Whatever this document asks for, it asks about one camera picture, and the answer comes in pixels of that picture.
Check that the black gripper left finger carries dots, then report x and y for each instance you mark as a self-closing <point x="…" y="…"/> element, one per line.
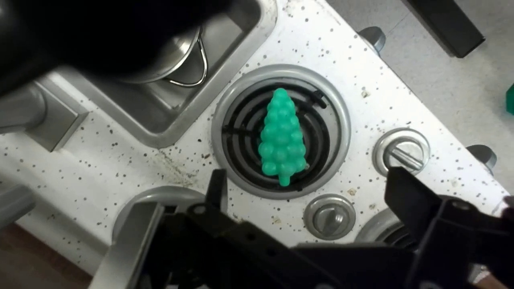
<point x="215" y="251"/>

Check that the green toy grapes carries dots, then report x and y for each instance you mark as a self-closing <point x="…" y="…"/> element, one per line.
<point x="282" y="139"/>

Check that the black toy stove burner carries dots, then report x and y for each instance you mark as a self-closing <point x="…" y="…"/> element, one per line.
<point x="375" y="227"/>
<point x="322" y="113"/>

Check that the small green object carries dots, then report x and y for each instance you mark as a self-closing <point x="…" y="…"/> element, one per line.
<point x="510" y="99"/>

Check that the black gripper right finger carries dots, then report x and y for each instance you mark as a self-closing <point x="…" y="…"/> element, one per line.
<point x="460" y="241"/>

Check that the grey toy sink basin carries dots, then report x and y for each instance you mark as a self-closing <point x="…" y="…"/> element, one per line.
<point x="146" y="113"/>

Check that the wooden toy kitchen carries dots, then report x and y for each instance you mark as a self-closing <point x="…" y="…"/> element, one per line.
<point x="348" y="65"/>

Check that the grey toy faucet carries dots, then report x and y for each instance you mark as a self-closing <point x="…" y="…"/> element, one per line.
<point x="33" y="107"/>

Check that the silver stove knob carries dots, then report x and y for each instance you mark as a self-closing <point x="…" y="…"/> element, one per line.
<point x="403" y="153"/>
<point x="330" y="217"/>

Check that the silver oven panel knob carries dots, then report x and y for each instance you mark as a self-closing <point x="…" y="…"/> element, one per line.
<point x="483" y="155"/>
<point x="374" y="36"/>

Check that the silver metal pot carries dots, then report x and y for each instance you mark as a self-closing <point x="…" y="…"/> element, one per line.
<point x="178" y="54"/>

